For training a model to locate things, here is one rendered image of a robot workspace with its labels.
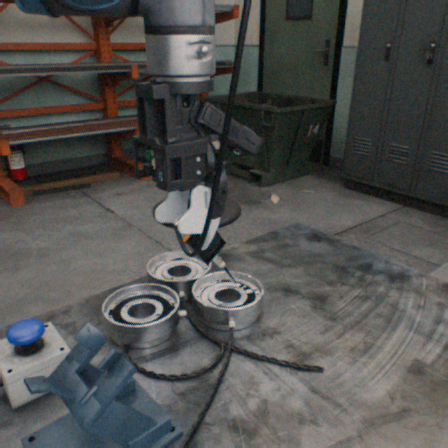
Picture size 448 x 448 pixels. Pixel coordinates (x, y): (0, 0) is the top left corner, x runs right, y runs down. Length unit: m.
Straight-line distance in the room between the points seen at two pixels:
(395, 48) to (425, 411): 3.10
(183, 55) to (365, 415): 0.43
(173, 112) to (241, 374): 0.32
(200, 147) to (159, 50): 0.11
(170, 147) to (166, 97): 0.05
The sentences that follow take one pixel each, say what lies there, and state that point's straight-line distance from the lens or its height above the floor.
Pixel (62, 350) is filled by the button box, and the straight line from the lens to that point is 0.54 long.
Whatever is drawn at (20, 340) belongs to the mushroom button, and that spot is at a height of 0.87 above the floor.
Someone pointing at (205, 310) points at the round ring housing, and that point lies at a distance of 0.59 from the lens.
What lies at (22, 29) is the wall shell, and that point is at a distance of 4.34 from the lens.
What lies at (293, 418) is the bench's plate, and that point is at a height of 0.80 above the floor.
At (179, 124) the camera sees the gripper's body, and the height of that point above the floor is 1.09.
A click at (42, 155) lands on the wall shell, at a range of 4.43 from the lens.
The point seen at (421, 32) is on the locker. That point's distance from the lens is 3.39.
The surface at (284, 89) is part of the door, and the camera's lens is 4.81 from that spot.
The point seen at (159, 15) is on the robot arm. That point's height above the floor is 1.19.
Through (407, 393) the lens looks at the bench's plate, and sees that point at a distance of 0.56.
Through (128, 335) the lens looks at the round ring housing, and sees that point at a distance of 0.57.
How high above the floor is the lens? 1.17
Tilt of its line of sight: 25 degrees down
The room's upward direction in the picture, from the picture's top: straight up
